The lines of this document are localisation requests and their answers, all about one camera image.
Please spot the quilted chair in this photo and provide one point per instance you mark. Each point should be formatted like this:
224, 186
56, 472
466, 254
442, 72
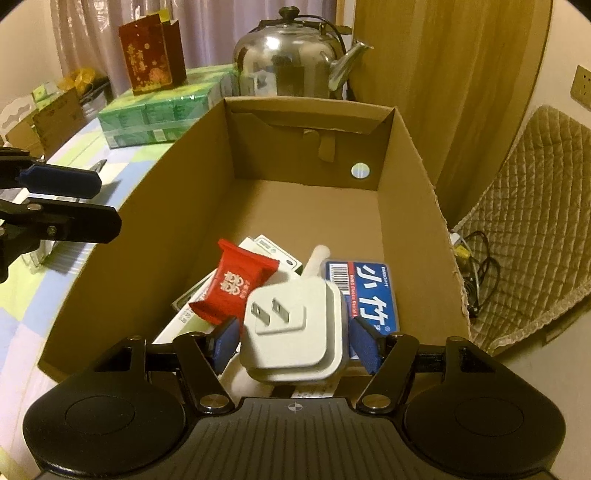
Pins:
536, 216

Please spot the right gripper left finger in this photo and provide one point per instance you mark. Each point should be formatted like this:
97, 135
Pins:
202, 358

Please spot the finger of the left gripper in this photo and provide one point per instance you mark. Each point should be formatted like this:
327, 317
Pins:
19, 169
25, 225

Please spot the checked tablecloth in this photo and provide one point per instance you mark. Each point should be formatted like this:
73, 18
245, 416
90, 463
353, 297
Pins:
33, 295

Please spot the brown cardboard box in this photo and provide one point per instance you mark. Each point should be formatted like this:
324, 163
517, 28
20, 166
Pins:
303, 171

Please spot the blue floss pick box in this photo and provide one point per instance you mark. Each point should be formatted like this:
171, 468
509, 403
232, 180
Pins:
365, 290

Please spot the white power adapter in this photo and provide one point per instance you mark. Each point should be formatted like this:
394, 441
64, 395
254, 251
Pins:
295, 332

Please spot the green tissue pack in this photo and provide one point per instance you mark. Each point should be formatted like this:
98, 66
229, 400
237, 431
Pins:
164, 116

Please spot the green white medicine box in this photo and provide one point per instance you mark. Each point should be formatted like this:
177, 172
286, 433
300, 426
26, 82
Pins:
264, 246

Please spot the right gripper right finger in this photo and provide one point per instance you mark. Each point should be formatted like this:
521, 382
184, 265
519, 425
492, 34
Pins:
389, 360

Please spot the cardboard boxes by wall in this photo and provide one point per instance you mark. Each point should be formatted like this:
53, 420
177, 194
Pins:
43, 121

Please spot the wall socket pair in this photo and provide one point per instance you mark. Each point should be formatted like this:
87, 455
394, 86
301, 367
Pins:
581, 87

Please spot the purple curtain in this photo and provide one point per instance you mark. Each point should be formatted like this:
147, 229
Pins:
86, 32

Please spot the steel kettle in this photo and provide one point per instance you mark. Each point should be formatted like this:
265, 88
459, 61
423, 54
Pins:
296, 55

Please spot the red candy packet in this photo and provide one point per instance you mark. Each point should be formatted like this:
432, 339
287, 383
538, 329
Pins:
238, 273

